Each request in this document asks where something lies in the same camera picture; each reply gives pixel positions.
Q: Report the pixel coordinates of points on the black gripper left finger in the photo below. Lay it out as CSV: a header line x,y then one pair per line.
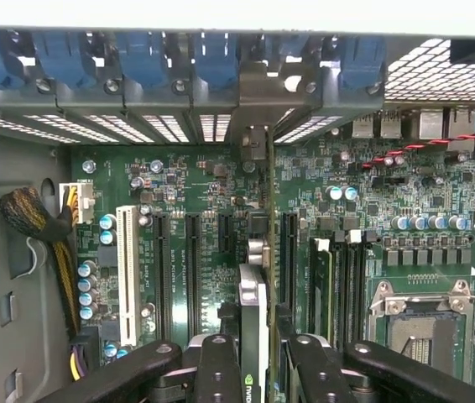
x,y
216,369

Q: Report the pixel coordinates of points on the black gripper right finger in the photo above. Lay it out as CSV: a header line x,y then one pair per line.
x,y
313,369

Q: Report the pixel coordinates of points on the black RAM slot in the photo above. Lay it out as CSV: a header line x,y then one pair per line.
x,y
350,294
339,294
360,294

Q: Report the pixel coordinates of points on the green motherboard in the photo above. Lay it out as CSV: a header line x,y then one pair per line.
x,y
210,273

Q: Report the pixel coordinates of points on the long black expansion slot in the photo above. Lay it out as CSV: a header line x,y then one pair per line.
x,y
163,273
193,273
290,260

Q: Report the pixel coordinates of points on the CPU socket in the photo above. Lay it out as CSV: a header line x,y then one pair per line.
x,y
413,304

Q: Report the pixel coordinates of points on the white expansion slot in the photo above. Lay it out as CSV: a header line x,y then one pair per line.
x,y
128,273

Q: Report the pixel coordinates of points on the short black expansion slot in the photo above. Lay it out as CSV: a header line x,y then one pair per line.
x,y
226,233

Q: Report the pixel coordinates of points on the open black PC case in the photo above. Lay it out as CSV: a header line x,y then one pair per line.
x,y
11,176

